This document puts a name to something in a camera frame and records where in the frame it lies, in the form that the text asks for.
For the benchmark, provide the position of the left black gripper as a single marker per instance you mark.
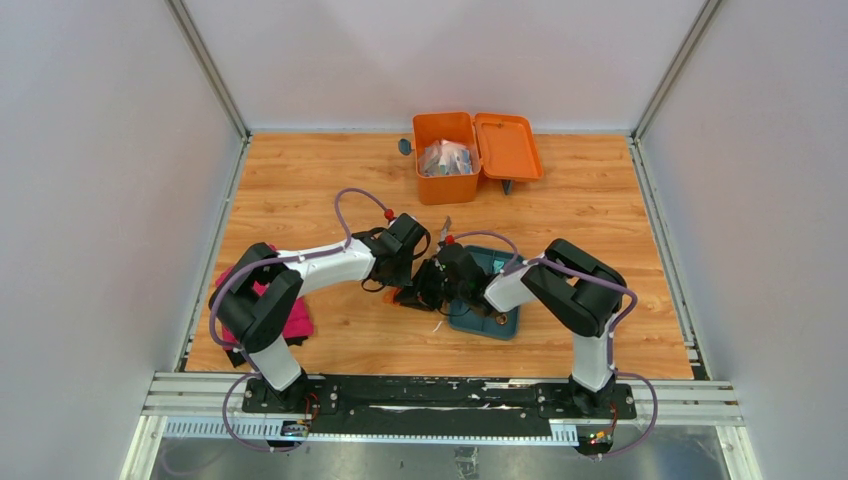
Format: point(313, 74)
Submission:
point(401, 281)

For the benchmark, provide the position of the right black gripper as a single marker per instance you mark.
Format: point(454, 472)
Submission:
point(420, 296)

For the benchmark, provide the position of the teal plastic tray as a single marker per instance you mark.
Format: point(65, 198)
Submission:
point(497, 324)

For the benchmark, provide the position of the small orange scissors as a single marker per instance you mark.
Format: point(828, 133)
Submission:
point(390, 297)

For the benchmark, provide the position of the black bandage scissors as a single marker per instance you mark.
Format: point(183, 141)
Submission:
point(444, 232)

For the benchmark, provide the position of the small clear bag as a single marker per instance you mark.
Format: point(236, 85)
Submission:
point(429, 163)

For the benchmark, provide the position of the clear bag blue items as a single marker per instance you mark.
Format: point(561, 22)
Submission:
point(453, 159)

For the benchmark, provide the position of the orange medicine box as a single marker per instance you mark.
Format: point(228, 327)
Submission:
point(502, 148)

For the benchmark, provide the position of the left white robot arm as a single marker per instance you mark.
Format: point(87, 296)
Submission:
point(256, 298)

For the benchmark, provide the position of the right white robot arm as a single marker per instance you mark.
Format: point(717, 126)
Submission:
point(588, 297)

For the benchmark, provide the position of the pink folded cloth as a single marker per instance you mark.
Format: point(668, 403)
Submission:
point(298, 328)

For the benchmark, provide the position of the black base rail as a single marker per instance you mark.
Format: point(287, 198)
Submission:
point(396, 409)

